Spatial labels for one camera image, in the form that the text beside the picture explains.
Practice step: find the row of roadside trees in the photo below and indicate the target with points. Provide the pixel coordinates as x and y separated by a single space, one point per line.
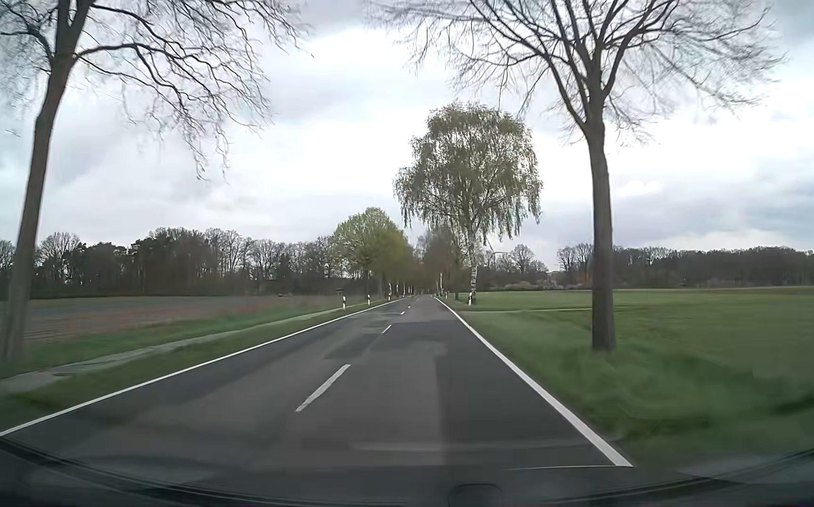
378 246

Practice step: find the row of marker posts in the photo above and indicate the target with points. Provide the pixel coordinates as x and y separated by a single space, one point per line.
343 301

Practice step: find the green birch tree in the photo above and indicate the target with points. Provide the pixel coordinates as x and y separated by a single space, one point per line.
470 169

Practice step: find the grey asphalt road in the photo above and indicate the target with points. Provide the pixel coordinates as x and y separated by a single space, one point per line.
393 394

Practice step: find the large bare tree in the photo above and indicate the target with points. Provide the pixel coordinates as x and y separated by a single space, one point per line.
601 267

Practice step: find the road markings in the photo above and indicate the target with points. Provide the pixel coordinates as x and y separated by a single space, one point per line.
555 403

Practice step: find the car's own bonnet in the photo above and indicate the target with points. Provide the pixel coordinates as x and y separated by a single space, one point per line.
407 486

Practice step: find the grass verge with field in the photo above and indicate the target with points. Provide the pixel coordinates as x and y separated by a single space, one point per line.
695 352

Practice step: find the narrow grass verge strip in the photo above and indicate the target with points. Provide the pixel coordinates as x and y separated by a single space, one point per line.
125 384

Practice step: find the brown ploughed field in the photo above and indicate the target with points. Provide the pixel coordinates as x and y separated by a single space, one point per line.
97 317

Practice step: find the grey paved cycle path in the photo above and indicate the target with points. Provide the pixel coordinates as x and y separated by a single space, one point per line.
107 361

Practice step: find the grass strip beside field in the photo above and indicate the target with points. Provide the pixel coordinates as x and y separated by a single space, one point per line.
97 345

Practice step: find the distant wood behind meadow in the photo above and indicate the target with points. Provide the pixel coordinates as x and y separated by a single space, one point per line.
731 266

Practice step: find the leaning bare tree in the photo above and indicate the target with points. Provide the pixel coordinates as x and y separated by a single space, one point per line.
26 246

